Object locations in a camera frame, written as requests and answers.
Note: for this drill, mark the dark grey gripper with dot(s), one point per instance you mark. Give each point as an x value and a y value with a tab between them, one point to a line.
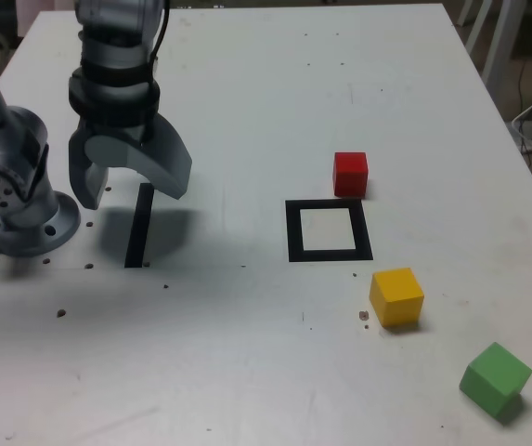
121	130

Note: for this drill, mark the red cube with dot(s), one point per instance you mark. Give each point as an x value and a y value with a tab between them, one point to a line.
350	176

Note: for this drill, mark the yellow cube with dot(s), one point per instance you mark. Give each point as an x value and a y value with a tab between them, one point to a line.
395	297

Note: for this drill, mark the green cube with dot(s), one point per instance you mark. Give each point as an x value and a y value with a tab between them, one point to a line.
493	376

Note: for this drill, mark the black tape square outline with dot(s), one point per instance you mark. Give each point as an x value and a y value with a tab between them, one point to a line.
293	232

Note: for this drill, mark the black tape strip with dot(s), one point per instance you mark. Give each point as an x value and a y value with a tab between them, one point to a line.
138	227

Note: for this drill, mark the thin white furniture leg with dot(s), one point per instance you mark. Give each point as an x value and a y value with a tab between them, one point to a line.
479	23

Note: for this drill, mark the thick white furniture leg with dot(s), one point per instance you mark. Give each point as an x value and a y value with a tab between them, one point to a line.
502	37

